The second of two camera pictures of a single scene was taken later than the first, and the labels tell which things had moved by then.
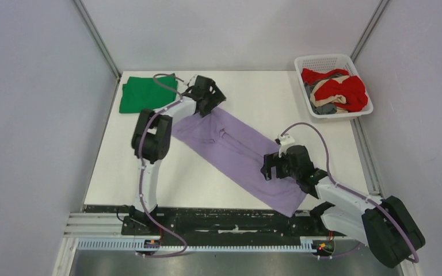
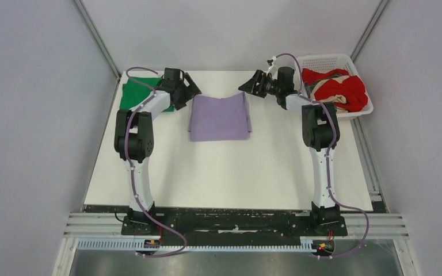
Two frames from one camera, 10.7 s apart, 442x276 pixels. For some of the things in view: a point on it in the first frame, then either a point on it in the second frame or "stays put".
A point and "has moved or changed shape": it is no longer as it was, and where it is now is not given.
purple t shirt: x=233 y=150 has moved or changed shape
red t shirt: x=351 y=87 stays put
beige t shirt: x=337 y=99 stays put
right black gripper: x=271 y=160 to x=251 y=86
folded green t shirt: x=140 y=93 stays put
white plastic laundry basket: x=322 y=62 stays put
